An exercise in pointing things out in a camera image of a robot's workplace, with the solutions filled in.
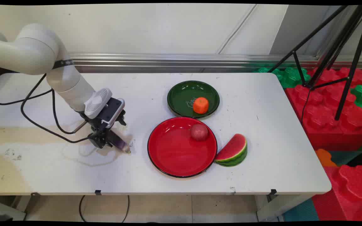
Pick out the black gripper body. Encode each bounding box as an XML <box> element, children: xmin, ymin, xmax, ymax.
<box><xmin>80</xmin><ymin>110</ymin><xmax>127</xmax><ymax>142</ymax></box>

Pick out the purple toy eggplant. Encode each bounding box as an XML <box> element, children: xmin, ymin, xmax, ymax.
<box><xmin>109</xmin><ymin>130</ymin><xmax>131</xmax><ymax>154</ymax></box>

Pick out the orange toy fruit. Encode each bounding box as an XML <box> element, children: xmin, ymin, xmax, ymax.
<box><xmin>193</xmin><ymin>97</ymin><xmax>209</xmax><ymax>115</ymax></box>

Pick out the white vented wrist module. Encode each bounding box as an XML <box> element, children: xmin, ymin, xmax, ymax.
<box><xmin>84</xmin><ymin>88</ymin><xmax>113</xmax><ymax>119</ymax></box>

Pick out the red plate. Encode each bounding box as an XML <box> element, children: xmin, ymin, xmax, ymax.
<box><xmin>147</xmin><ymin>117</ymin><xmax>218</xmax><ymax>178</ymax></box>

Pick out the dark green plate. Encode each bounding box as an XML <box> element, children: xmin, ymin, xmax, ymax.
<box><xmin>167</xmin><ymin>80</ymin><xmax>220</xmax><ymax>119</ymax></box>

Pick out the red toy apple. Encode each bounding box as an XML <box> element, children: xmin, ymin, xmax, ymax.
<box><xmin>190</xmin><ymin>124</ymin><xmax>209</xmax><ymax>141</ymax></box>

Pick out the white table leg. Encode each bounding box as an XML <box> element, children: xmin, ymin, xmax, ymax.
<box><xmin>0</xmin><ymin>196</ymin><xmax>27</xmax><ymax>222</ymax></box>
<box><xmin>256</xmin><ymin>195</ymin><xmax>314</xmax><ymax>222</ymax></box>

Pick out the toy watermelon slice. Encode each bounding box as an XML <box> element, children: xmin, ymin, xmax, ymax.
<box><xmin>214</xmin><ymin>133</ymin><xmax>248</xmax><ymax>167</ymax></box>

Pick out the teal foam mat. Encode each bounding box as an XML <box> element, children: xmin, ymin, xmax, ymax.
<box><xmin>282</xmin><ymin>198</ymin><xmax>320</xmax><ymax>222</ymax></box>

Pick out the orange foam block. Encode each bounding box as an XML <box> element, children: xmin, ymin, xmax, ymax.
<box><xmin>315</xmin><ymin>148</ymin><xmax>337</xmax><ymax>167</ymax></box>

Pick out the large red foam block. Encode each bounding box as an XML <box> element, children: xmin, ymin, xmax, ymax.
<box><xmin>285</xmin><ymin>67</ymin><xmax>362</xmax><ymax>151</ymax></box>

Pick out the black tripod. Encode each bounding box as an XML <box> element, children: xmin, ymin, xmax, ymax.
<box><xmin>267</xmin><ymin>5</ymin><xmax>362</xmax><ymax>121</ymax></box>

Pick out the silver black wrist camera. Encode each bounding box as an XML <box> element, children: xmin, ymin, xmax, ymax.
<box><xmin>101</xmin><ymin>98</ymin><xmax>126</xmax><ymax>128</ymax></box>

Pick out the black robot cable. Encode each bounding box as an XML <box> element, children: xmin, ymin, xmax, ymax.
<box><xmin>20</xmin><ymin>74</ymin><xmax>106</xmax><ymax>144</ymax></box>
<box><xmin>0</xmin><ymin>89</ymin><xmax>89</xmax><ymax>135</ymax></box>

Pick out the black floor cable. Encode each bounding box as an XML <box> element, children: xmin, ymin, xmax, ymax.
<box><xmin>79</xmin><ymin>195</ymin><xmax>130</xmax><ymax>223</ymax></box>

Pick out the metal wall rail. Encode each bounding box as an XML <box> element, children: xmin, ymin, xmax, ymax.
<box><xmin>69</xmin><ymin>53</ymin><xmax>362</xmax><ymax>69</ymax></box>

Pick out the thin black tripod cable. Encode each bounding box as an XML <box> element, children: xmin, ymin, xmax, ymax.
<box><xmin>300</xmin><ymin>88</ymin><xmax>312</xmax><ymax>126</ymax></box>

